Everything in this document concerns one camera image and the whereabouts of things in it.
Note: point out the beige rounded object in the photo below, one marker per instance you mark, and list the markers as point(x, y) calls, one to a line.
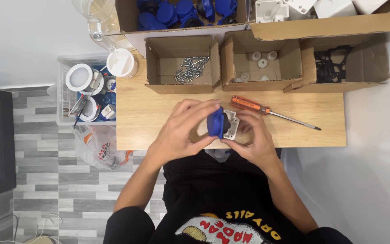
point(39, 240)

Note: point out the group of white rubber plugs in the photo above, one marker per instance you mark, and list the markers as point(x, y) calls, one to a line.
point(262, 63)

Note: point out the black printed t-shirt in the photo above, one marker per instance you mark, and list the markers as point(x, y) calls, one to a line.
point(215, 189)

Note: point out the heap of white plastic housings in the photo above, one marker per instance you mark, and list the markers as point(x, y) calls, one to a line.
point(333, 7)

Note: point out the small cardboard box with plugs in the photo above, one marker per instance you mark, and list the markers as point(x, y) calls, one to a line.
point(289, 57)

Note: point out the clear plastic bag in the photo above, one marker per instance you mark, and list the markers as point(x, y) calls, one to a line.
point(96, 149)

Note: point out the person's right hand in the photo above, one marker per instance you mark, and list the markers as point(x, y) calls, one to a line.
point(257, 145)

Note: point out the white socket base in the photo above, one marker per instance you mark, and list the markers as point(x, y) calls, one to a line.
point(233, 130)

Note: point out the large cardboard box, blue parts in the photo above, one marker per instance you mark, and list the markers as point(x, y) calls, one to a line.
point(127, 15)

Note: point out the heap of blue socket lids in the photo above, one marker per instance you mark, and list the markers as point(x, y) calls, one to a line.
point(181, 13)

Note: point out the clear plastic jug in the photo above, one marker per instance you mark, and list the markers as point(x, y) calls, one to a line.
point(102, 20)

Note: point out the small cardboard box with screws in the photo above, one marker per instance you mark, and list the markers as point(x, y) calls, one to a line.
point(157, 67)

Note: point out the white plastic cap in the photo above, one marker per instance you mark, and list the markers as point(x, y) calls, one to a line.
point(120, 62)

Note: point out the person's left hand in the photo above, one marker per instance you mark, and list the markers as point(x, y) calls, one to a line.
point(176, 135)

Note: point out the blue socket cover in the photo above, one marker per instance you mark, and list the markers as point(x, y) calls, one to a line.
point(217, 123)

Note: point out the clear plastic crate with fittings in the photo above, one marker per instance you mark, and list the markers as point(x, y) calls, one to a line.
point(80, 88)

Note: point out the pile of silver screws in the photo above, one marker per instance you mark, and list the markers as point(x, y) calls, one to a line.
point(191, 69)

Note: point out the large cardboard box, white parts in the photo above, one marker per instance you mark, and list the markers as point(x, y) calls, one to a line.
point(317, 27)

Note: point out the small cardboard box with gaskets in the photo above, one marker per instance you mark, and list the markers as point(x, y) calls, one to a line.
point(367, 61)

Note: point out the pile of black gaskets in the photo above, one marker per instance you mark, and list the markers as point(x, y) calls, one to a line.
point(330, 66)

